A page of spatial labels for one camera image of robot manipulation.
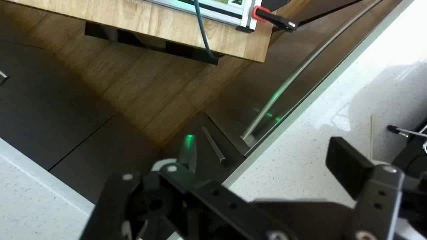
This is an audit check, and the red and black handled tool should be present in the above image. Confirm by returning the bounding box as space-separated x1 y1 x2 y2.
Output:
251 5 299 33

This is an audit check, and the dark green cable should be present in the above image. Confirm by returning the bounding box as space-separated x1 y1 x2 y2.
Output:
193 0 221 63

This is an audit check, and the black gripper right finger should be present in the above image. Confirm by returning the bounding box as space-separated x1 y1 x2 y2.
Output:
326 136 407 240

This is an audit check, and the long metal cabinet handle bar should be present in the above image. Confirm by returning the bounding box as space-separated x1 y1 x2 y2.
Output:
242 0 385 141

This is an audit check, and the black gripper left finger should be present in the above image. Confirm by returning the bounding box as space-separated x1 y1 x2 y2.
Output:
82 163 295 240

